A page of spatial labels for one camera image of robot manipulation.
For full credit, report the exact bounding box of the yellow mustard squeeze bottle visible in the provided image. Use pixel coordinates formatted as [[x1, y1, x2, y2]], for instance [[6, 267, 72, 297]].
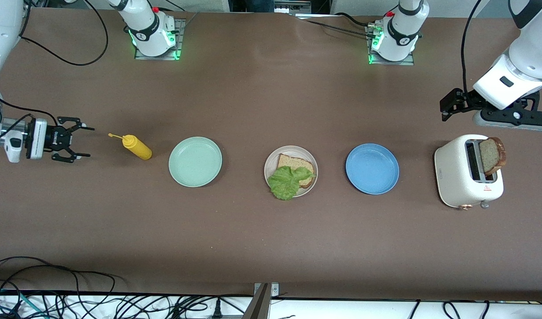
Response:
[[108, 133, 153, 160]]

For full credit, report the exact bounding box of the brown toast bread slice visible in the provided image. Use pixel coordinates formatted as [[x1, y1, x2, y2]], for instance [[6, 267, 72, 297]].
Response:
[[478, 136, 507, 176], [277, 153, 316, 189]]

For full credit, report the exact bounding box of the green lettuce leaf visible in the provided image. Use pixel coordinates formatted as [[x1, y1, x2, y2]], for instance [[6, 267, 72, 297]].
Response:
[[267, 165, 317, 201]]

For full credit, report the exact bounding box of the blue plate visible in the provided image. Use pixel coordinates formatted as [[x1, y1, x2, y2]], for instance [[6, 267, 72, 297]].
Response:
[[345, 143, 400, 195]]

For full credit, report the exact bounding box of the mint green plate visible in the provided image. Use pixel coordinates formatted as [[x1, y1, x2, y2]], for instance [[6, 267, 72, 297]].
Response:
[[168, 136, 223, 188]]

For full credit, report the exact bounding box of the beige plate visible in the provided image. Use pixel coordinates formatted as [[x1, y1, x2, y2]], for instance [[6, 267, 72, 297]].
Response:
[[264, 145, 318, 198]]

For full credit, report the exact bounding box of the white toaster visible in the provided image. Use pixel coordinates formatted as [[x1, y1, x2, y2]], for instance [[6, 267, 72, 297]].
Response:
[[434, 134, 504, 210]]

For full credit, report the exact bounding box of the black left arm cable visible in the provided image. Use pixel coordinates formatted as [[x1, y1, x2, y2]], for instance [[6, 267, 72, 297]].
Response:
[[461, 0, 482, 93]]

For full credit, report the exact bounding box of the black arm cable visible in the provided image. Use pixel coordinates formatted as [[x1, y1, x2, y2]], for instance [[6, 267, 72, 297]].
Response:
[[0, 0, 110, 144], [461, 0, 482, 93]]

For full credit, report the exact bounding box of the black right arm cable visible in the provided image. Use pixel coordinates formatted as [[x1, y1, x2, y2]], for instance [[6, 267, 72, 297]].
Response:
[[0, 0, 110, 144]]

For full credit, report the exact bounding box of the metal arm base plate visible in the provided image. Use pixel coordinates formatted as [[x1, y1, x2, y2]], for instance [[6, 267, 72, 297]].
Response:
[[365, 24, 415, 66], [134, 18, 186, 61]]

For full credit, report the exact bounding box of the black looping cable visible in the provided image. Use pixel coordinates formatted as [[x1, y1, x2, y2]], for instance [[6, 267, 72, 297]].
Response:
[[0, 256, 125, 306]]

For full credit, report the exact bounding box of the thick black base cable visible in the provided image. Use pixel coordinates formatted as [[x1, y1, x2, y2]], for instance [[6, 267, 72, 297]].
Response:
[[334, 12, 378, 27]]

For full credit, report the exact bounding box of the thin black base cable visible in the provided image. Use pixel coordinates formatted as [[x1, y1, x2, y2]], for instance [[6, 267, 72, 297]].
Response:
[[303, 19, 370, 36]]

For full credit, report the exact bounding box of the teal cable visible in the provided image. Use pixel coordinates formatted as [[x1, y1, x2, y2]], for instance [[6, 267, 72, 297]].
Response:
[[0, 288, 48, 319]]

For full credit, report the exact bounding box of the aluminium frame profile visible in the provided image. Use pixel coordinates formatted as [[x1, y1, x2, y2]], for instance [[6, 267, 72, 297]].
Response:
[[275, 0, 331, 18]]

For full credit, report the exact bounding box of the aluminium post with bracket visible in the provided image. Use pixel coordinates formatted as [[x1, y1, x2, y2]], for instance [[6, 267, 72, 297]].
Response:
[[242, 283, 280, 319]]

